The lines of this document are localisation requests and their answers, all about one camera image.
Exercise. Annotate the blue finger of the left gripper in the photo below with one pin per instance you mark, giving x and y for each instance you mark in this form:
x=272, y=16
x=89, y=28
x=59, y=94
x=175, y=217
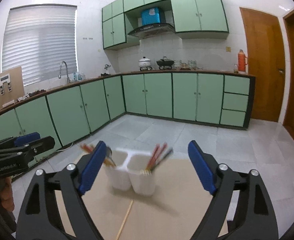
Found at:
x=27, y=137

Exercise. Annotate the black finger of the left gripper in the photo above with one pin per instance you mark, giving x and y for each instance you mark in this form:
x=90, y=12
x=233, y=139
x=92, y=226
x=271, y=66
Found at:
x=36, y=147

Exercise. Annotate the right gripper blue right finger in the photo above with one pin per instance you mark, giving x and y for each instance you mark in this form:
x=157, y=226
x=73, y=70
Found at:
x=205, y=166

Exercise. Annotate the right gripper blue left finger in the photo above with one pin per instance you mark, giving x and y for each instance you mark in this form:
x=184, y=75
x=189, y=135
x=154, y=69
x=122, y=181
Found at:
x=89, y=166

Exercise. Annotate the plain bamboo chopstick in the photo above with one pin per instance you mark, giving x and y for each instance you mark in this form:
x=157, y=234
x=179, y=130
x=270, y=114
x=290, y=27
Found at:
x=108, y=162

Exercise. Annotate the red patterned bamboo chopstick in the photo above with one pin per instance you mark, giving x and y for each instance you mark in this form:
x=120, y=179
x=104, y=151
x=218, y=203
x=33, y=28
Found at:
x=87, y=148

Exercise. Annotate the metal spoon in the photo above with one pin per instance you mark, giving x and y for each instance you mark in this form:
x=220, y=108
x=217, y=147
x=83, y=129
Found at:
x=108, y=153

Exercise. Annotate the black chopstick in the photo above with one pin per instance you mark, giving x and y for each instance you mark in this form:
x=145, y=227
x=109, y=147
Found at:
x=162, y=159

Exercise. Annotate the cream plastic fork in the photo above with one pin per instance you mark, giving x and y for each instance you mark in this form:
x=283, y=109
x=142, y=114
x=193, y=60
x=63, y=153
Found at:
x=145, y=172

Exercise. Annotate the green lower kitchen cabinets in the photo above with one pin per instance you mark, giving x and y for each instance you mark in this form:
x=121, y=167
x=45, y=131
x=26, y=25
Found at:
x=70, y=113

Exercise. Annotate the person's left hand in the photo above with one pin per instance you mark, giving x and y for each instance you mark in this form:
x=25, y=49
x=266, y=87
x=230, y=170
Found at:
x=6, y=195

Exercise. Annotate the white double utensil holder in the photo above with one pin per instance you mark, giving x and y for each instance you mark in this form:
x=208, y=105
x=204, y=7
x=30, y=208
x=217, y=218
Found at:
x=126, y=175

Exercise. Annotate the cardboard box with picture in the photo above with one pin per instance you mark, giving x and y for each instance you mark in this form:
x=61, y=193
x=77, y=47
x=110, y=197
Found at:
x=11, y=86

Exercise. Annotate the metal kettle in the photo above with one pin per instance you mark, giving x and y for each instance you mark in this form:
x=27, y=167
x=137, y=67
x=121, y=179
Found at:
x=106, y=72

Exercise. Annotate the white window blinds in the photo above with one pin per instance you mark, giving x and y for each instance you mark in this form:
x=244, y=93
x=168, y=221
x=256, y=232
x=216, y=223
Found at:
x=40, y=39

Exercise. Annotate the white cooking pot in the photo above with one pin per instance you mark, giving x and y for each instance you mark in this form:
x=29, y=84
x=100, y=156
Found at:
x=144, y=64

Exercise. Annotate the small glass jar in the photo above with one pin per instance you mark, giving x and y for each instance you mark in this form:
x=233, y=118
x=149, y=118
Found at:
x=235, y=68

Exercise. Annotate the glass jars on counter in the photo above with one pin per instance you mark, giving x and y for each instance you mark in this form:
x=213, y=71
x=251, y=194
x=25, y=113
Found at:
x=189, y=65

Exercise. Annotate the black wok with lid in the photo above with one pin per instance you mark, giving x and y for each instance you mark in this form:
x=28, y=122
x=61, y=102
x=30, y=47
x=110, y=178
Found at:
x=165, y=63

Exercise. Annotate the orange thermos flask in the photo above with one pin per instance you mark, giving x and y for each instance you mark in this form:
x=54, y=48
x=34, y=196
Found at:
x=242, y=61

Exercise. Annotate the black range hood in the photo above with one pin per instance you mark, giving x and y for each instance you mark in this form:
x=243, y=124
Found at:
x=151, y=30

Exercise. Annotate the blue box on hood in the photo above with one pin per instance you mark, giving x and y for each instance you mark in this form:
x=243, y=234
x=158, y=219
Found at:
x=152, y=15

